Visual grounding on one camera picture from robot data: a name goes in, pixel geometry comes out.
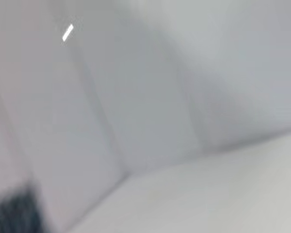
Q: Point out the blue denim shorts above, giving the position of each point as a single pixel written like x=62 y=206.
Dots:
x=12 y=213

